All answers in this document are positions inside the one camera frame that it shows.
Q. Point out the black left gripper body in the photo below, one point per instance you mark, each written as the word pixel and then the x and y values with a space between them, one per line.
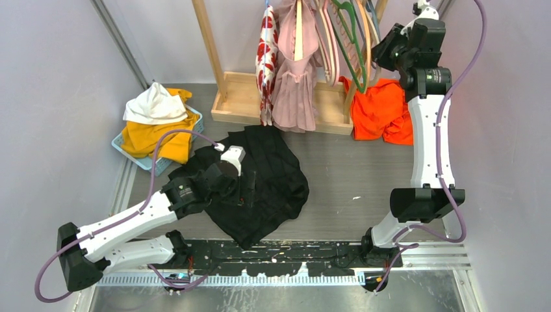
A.
pixel 242 195

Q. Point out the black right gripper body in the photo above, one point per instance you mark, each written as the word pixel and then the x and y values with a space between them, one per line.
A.
pixel 394 54

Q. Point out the black garment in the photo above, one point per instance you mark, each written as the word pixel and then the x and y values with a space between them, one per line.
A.
pixel 281 188

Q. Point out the pink pleated skirt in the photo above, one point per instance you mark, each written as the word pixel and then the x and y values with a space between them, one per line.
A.
pixel 293 108

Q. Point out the beige plastic hanger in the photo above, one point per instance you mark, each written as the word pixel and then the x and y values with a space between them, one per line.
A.
pixel 298 45

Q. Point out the red poppy print garment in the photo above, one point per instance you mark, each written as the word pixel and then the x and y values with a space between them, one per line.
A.
pixel 266 66

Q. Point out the light blue hanger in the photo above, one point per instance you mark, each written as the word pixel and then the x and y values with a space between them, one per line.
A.
pixel 268 15

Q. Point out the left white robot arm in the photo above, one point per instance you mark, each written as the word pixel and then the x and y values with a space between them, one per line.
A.
pixel 89 252

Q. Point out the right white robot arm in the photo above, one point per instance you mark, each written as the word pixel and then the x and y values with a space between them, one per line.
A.
pixel 432 183

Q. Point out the teal hanger on rack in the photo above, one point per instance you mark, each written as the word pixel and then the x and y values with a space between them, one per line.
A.
pixel 372 10

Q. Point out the cream hanger on rack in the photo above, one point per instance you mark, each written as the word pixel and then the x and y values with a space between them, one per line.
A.
pixel 375 66

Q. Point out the peach hanger on rack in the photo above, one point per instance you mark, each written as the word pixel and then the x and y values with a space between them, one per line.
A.
pixel 366 23

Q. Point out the wooden hanger rack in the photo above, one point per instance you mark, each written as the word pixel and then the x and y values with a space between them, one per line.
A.
pixel 238 101

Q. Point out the pink hanger on rack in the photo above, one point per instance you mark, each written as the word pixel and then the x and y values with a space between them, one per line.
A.
pixel 328 44

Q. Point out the orange garment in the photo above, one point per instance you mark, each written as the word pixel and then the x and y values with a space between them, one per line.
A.
pixel 382 112

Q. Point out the yellow garment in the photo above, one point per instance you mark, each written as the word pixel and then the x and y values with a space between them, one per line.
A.
pixel 171 141

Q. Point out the white garment in basket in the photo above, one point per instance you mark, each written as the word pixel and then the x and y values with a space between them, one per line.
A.
pixel 155 106

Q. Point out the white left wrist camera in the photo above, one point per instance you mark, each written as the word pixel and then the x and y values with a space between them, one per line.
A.
pixel 233 155

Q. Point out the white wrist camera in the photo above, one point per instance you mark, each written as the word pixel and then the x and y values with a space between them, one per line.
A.
pixel 422 10
pixel 233 155

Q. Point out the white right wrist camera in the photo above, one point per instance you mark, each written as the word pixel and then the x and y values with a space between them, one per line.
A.
pixel 422 10

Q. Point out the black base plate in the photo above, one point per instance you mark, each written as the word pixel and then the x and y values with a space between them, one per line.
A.
pixel 275 258

